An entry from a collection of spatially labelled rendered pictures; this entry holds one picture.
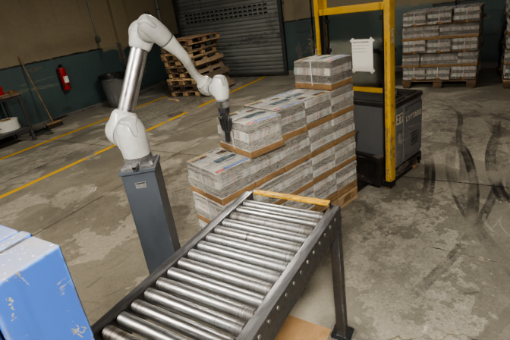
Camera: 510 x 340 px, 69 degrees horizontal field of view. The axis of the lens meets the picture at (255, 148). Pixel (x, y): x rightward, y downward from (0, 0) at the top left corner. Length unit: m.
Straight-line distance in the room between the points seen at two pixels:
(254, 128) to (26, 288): 2.06
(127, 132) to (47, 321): 1.72
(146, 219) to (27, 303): 1.89
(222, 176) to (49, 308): 1.96
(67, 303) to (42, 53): 8.74
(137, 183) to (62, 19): 7.54
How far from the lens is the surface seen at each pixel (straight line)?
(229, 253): 1.65
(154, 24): 2.21
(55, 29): 9.36
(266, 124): 2.44
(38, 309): 0.45
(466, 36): 7.12
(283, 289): 1.42
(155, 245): 2.39
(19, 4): 9.09
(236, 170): 2.40
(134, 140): 2.13
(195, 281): 1.55
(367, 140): 3.79
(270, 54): 9.98
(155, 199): 2.23
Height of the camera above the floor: 1.75
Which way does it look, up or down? 21 degrees down
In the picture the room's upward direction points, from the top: 8 degrees counter-clockwise
